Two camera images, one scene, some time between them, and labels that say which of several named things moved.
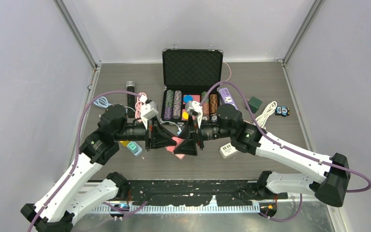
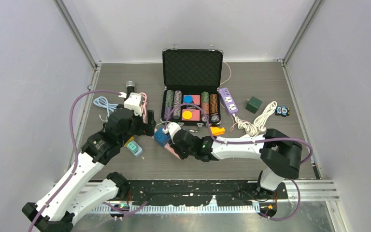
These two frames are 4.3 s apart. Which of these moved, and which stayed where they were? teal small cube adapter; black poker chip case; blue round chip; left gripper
Moved: left gripper
Stayed: black poker chip case; blue round chip; teal small cube adapter
